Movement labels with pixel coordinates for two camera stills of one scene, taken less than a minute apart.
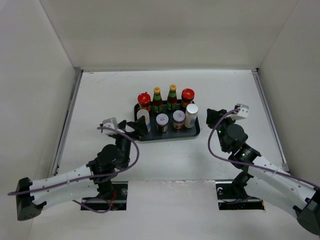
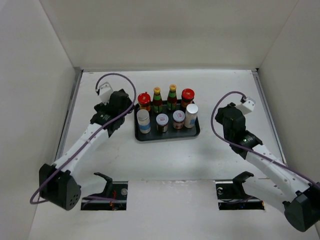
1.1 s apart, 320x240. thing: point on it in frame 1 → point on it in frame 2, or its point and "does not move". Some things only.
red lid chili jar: [187, 97] does not move
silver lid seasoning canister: [145, 113] does not move
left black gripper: [140, 127] → [101, 107]
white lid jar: [178, 117] does not move
